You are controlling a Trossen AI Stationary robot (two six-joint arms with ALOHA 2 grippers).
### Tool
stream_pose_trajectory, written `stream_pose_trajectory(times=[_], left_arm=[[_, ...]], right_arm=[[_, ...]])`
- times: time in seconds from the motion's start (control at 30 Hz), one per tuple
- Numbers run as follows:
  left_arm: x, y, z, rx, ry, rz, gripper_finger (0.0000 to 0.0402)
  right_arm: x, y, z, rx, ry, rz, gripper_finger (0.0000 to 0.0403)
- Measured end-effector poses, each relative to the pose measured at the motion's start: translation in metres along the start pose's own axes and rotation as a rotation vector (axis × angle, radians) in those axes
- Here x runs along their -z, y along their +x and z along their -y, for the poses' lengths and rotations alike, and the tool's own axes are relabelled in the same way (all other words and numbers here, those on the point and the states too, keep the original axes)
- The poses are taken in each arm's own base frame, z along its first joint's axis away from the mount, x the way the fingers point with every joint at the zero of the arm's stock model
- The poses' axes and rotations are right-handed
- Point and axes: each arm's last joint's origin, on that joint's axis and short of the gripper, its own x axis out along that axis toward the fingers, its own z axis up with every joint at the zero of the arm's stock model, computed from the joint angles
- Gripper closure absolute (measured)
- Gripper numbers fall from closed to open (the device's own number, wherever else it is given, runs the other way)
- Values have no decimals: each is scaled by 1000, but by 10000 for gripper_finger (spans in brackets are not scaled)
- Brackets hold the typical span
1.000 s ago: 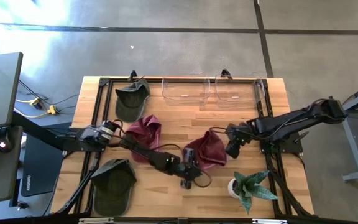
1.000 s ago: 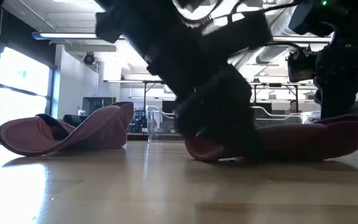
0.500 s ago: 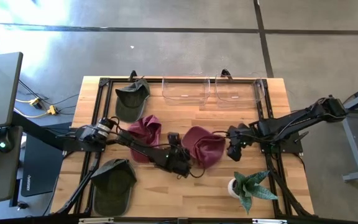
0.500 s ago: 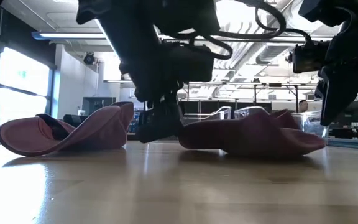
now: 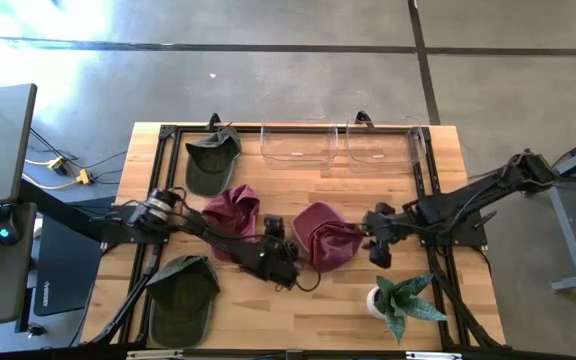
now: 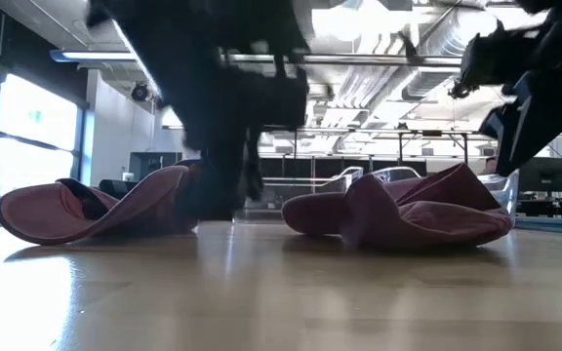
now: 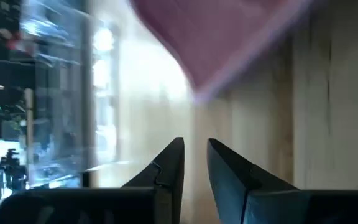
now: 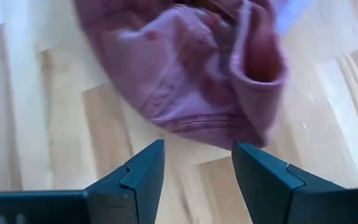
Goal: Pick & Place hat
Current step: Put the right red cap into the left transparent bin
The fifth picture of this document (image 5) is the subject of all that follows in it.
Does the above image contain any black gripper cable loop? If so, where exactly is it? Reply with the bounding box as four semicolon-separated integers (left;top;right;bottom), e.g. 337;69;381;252
295;259;322;294

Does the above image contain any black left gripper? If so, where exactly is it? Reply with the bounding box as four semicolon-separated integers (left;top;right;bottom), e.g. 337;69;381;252
255;214;300;291

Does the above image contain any silver bracket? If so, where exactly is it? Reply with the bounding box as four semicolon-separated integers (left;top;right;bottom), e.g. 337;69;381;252
406;351;464;360
126;349;184;360

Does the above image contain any white plant pot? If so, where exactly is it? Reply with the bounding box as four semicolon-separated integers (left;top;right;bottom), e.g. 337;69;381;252
365;285;387;320

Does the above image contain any green snake plant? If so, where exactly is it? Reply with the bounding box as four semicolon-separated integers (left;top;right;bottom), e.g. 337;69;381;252
375;273;449;346

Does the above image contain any black Husky cabinet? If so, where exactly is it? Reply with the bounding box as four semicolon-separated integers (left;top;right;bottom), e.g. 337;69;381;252
32;214;105;317

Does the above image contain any clear plastic bin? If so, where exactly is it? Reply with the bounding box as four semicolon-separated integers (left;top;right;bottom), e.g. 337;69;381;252
260;121;340;171
345;119;427;174

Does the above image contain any dark green baseball cap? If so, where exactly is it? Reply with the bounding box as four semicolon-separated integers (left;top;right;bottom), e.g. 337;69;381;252
145;254;222;349
184;126;243;199

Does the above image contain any black diagonal beam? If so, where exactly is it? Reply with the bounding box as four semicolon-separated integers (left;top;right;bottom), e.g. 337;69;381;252
17;178;107;244

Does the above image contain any black computer mouse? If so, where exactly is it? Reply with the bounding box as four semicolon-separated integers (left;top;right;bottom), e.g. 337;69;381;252
0;209;22;246

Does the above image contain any maroon baseball cap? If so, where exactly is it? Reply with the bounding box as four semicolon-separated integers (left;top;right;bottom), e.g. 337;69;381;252
291;201;367;274
201;183;262;264

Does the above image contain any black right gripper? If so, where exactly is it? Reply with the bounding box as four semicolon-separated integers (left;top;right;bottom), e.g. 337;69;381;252
361;202;422;269

